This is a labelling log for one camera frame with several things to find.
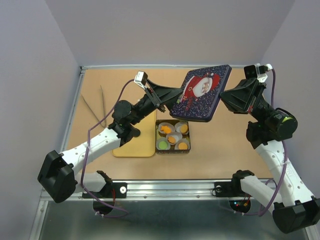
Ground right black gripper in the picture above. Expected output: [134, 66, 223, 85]
[219, 77, 275, 125]

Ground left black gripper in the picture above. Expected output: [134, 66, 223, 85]
[129, 79, 186, 126]

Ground orange fish cookie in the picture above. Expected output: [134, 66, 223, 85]
[161, 125, 172, 134]

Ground gold tin lid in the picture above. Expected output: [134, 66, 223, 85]
[169, 64, 232, 122]

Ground round tan cookie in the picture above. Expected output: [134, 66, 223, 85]
[178, 142, 189, 150]
[179, 124, 189, 134]

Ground green round cookie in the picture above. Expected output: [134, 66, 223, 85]
[158, 141, 168, 150]

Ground metal tongs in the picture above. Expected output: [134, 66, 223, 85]
[80, 85, 107, 128]

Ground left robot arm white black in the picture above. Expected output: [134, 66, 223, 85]
[37, 79, 183, 203]

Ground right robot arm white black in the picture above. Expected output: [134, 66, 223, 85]
[220, 78, 320, 234]

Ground white paper cup top left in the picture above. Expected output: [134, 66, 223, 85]
[157, 122, 175, 135]

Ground white paper cup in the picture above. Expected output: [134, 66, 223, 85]
[174, 138, 191, 151]
[166, 131, 183, 145]
[157, 122, 175, 135]
[174, 121, 189, 135]
[156, 137, 171, 151]

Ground white paper cup top right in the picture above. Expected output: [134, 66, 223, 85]
[174, 121, 189, 135]

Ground square cookie tin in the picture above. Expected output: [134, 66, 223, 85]
[155, 119, 191, 155]

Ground white paper cup centre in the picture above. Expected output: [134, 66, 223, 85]
[166, 131, 183, 145]

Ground orange flower cookie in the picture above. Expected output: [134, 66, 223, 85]
[167, 136, 176, 145]

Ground white paper cup bottom left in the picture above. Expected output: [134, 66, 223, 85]
[156, 137, 171, 151]

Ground white paper cup bottom right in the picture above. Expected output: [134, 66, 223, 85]
[174, 138, 191, 151]

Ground gold rectangular tray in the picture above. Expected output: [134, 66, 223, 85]
[112, 111, 157, 158]

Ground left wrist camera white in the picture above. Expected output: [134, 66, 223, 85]
[134, 71, 148, 89]

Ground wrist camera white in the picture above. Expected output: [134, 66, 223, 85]
[243, 63, 273, 83]
[134, 71, 148, 89]

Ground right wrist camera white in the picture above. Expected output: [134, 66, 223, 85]
[243, 63, 273, 83]

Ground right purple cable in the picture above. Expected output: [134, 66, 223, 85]
[233, 68, 287, 216]

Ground purple cable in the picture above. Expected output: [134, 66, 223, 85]
[81, 79, 137, 218]
[233, 68, 287, 216]

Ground aluminium rail frame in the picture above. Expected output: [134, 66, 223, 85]
[28, 64, 320, 240]

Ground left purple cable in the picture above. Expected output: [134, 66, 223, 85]
[81, 79, 137, 218]

